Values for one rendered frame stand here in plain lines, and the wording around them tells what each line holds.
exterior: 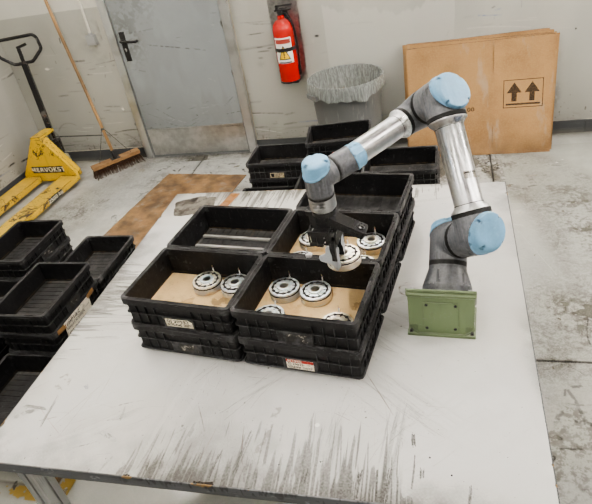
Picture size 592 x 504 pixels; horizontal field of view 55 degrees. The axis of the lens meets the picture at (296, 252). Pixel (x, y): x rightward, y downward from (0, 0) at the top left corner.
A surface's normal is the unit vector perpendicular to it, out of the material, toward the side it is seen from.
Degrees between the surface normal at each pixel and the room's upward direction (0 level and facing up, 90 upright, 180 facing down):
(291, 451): 0
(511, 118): 74
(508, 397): 0
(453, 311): 90
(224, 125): 90
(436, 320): 90
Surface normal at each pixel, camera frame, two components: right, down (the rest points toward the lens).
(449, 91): 0.33, -0.26
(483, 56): -0.22, 0.46
